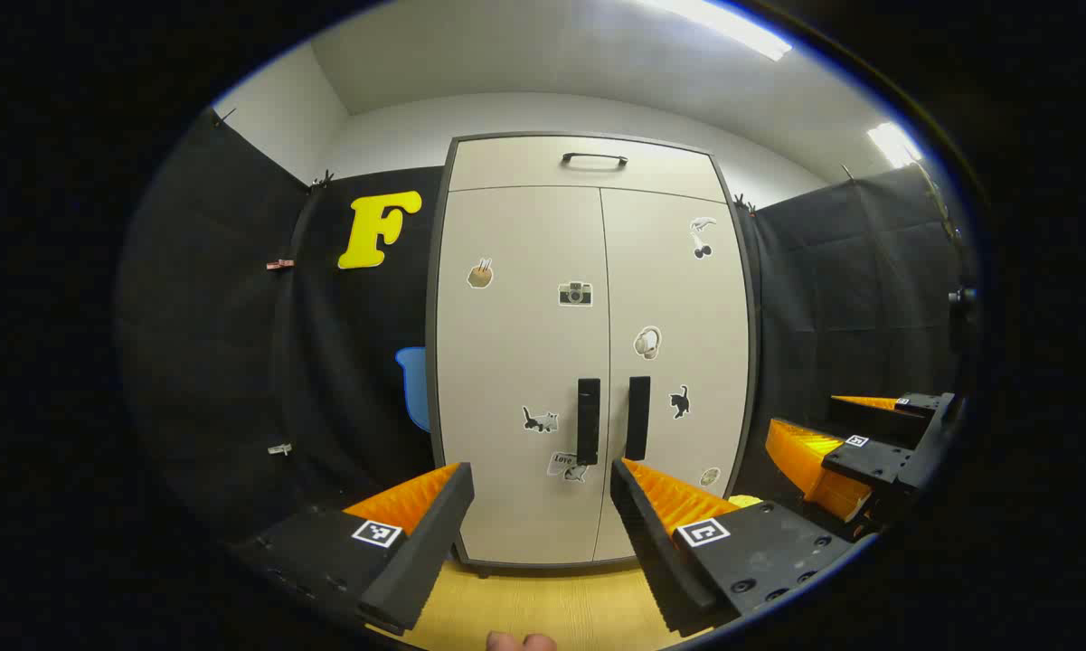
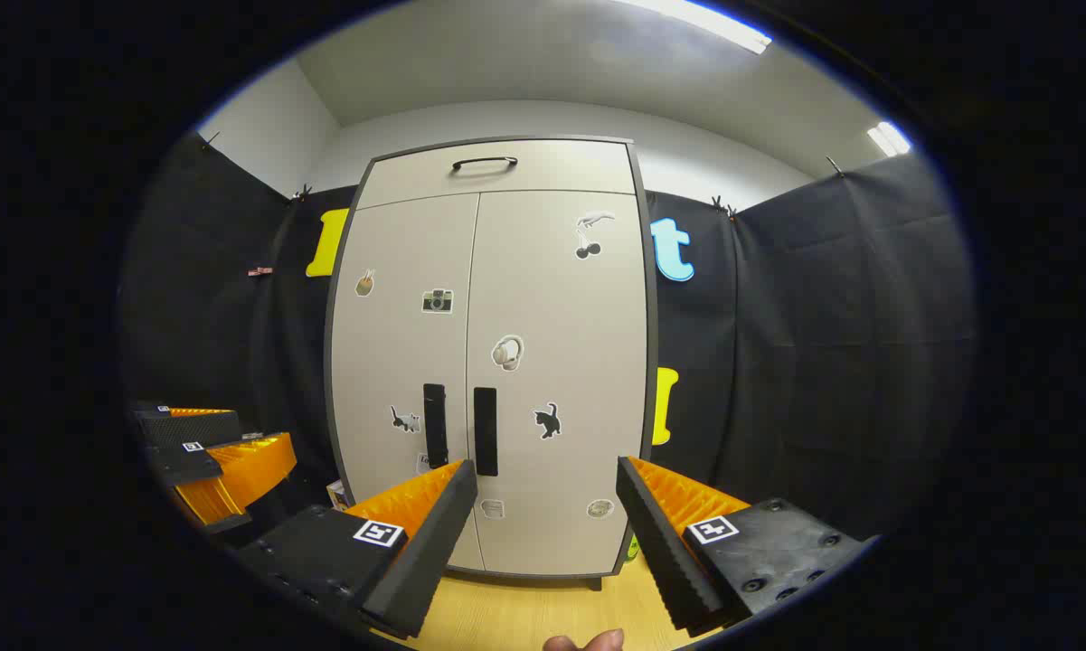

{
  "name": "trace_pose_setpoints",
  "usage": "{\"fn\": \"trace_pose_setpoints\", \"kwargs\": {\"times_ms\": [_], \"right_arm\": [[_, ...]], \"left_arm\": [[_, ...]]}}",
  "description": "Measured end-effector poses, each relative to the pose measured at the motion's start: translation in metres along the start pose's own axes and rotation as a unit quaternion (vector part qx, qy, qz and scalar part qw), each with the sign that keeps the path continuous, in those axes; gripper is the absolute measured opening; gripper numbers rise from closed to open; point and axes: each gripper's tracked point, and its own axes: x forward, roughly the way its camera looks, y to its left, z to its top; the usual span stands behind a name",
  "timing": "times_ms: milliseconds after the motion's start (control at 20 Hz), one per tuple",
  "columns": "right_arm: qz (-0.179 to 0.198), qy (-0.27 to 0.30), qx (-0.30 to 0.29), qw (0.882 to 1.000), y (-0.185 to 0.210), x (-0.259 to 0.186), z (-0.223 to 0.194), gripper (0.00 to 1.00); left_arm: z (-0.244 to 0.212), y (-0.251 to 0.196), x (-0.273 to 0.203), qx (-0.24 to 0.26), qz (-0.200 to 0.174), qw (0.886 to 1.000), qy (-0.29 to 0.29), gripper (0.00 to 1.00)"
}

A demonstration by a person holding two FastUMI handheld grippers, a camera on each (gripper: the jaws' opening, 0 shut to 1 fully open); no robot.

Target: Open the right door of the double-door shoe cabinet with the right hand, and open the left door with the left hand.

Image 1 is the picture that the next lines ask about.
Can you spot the white cabinet drawer front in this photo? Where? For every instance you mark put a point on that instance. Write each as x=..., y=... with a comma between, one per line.
x=524, y=167

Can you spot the black backdrop cloth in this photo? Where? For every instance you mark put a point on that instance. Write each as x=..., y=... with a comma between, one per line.
x=226, y=362

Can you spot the white grey shoe cabinet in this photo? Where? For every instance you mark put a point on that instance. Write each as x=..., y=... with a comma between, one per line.
x=524, y=506

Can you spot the long ceiling light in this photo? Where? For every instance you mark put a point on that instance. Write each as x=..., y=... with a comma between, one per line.
x=732, y=25

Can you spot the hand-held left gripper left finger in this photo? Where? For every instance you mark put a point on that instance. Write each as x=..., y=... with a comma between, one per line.
x=425, y=551

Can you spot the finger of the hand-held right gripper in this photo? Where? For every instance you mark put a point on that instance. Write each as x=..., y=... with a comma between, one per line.
x=868, y=461
x=877, y=423

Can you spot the short ceiling light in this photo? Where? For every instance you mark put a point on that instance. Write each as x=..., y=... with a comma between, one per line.
x=893, y=143

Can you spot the white door with headphone sticker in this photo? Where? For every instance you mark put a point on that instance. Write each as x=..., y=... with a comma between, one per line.
x=678, y=307

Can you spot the white door with camera sticker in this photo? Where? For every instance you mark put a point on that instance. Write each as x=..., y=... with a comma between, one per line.
x=506, y=362

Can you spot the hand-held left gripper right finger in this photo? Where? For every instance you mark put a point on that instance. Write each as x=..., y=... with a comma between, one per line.
x=651, y=551

